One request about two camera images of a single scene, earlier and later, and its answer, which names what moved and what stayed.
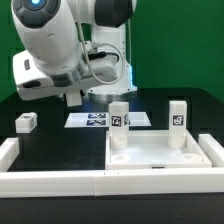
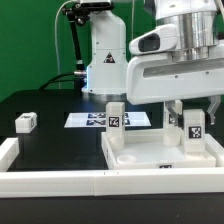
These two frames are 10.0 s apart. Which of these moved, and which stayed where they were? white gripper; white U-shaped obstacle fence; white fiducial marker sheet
Moved: white gripper
Stayed: white fiducial marker sheet; white U-shaped obstacle fence
